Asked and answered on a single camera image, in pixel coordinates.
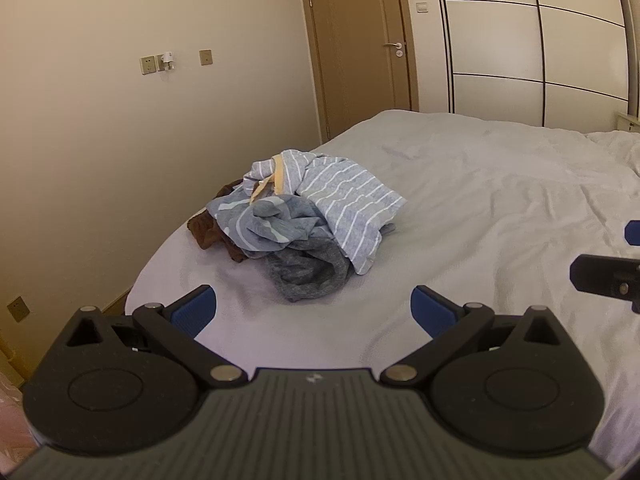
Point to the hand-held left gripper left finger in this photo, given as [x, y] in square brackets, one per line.
[192, 307]

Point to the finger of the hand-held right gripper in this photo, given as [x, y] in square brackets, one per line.
[634, 234]
[600, 275]

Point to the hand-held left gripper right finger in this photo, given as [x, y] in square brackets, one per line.
[432, 310]

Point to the striped shirt with yellow collar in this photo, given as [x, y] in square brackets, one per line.
[345, 200]

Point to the white bed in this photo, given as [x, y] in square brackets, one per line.
[240, 320]

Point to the brown garment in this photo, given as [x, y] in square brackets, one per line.
[205, 232]

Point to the white bedside shelf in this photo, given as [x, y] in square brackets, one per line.
[629, 121]

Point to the blue-grey striped garment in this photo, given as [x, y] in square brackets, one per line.
[270, 225]

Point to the dark grey garment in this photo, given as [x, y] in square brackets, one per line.
[305, 270]

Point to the cream wardrobe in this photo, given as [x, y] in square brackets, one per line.
[500, 35]

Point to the white plug-in device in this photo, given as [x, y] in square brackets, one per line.
[166, 60]

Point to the brown wooden door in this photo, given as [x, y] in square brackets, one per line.
[350, 35]

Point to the beige low wall socket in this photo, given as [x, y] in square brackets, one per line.
[18, 309]

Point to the beige wall switch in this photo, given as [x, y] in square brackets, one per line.
[205, 57]

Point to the white light switch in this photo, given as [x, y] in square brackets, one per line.
[423, 7]

